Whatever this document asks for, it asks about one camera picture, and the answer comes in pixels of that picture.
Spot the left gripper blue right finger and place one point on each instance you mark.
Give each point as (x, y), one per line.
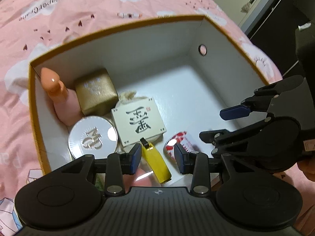
(182, 159)

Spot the person's right hand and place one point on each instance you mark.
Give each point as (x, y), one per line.
(308, 168)

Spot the round white gold compact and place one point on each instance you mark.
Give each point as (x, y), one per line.
(93, 135)

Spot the orange white storage box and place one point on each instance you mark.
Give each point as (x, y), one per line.
(187, 64)

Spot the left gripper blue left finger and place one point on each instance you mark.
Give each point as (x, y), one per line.
(135, 156)

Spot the red white small packet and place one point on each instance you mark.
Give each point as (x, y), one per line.
(183, 138)

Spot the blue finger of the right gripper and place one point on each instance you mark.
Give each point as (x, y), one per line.
(236, 112)
(215, 137)

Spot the pink pump lotion bottle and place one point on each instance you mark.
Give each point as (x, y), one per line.
(65, 101)

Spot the yellow cap green bottle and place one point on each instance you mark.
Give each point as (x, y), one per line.
(155, 161)

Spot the cream calligraphy pouch box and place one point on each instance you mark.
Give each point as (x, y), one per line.
(137, 117)

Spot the gold square gift box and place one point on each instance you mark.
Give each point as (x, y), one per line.
(96, 93)

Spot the pink patterned bed sheet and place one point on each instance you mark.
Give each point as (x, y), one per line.
(30, 28)

